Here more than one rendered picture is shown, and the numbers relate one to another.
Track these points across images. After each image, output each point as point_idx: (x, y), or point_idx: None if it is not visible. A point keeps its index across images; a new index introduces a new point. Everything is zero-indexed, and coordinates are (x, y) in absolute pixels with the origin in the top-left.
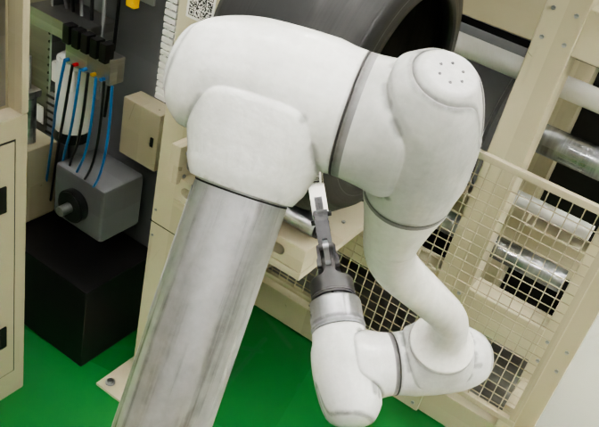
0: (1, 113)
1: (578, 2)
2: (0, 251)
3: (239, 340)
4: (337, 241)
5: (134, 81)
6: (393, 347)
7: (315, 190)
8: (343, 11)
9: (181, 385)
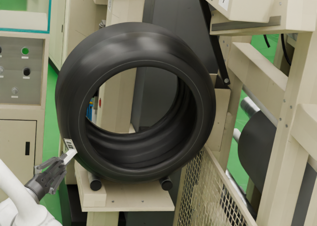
0: (34, 106)
1: (292, 98)
2: (25, 175)
3: None
4: (125, 205)
5: (132, 118)
6: (17, 213)
7: (69, 151)
8: (82, 62)
9: None
